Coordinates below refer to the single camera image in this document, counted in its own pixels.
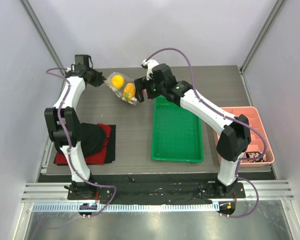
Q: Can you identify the yellow fake lemon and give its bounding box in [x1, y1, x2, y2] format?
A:
[111, 74, 125, 90]

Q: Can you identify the clear dotted zip bag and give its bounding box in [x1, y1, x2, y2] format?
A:
[105, 72, 138, 106]

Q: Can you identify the white slotted cable duct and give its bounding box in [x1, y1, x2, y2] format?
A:
[32, 202, 220, 213]

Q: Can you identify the pink compartment organizer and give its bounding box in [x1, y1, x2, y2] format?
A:
[222, 106, 275, 169]

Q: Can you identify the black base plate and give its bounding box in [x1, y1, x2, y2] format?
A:
[38, 173, 246, 204]

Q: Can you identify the green plastic tray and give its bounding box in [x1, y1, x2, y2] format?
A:
[151, 96, 204, 163]

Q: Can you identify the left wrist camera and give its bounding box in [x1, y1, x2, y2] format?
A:
[74, 54, 94, 68]

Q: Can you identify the patterned roll in organizer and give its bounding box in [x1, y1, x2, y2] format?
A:
[245, 151, 266, 163]

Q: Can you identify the orange green fake mango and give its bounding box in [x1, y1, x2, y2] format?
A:
[122, 82, 136, 101]

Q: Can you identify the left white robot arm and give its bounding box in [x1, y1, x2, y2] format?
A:
[44, 63, 111, 200]

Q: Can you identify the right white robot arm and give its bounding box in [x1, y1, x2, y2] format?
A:
[134, 59, 251, 198]

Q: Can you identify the black cap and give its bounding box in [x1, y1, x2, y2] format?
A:
[75, 122, 109, 158]

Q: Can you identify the red folded cloth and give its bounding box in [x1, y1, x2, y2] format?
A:
[53, 123, 117, 166]

